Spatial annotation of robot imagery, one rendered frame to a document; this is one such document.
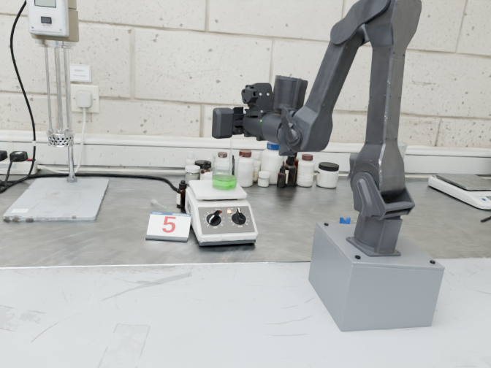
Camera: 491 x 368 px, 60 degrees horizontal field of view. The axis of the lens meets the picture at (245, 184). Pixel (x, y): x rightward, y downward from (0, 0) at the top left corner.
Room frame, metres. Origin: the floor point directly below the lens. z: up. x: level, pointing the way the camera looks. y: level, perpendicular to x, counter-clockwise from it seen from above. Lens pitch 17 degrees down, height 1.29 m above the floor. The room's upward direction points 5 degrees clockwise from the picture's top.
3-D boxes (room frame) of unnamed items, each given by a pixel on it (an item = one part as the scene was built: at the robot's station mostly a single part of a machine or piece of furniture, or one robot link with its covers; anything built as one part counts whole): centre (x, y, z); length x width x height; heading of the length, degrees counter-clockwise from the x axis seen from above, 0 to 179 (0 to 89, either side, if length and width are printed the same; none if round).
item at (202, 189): (0.96, 0.07, 0.98); 0.12 x 0.12 x 0.01; 17
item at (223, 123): (0.88, -0.02, 1.16); 0.19 x 0.08 x 0.06; 128
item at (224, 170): (0.95, 0.05, 1.03); 0.07 x 0.06 x 0.08; 100
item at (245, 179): (1.28, 0.01, 0.95); 0.06 x 0.06 x 0.11
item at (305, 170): (1.33, -0.19, 0.95); 0.06 x 0.06 x 0.10
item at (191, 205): (0.93, 0.06, 0.94); 0.22 x 0.13 x 0.08; 17
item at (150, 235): (0.86, 0.16, 0.92); 0.09 x 0.06 x 0.04; 92
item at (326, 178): (1.34, -0.27, 0.94); 0.07 x 0.07 x 0.07
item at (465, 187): (1.35, -0.76, 0.92); 0.26 x 0.19 x 0.05; 17
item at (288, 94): (0.80, -0.08, 1.20); 0.11 x 0.08 x 0.12; 40
